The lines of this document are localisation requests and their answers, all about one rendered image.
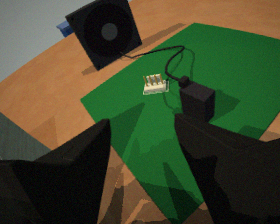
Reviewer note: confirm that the green circuit board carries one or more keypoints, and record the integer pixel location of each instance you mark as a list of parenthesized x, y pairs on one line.
[(141, 103)]

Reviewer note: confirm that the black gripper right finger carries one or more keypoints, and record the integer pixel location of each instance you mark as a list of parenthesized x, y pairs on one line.
[(238, 176)]

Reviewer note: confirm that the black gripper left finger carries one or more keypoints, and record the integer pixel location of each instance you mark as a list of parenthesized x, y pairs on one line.
[(62, 187)]

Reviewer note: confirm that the black cable with plug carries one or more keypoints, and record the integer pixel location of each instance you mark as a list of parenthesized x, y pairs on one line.
[(197, 101)]

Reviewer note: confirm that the black cooling fan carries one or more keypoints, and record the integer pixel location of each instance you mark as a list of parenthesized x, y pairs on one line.
[(104, 28)]

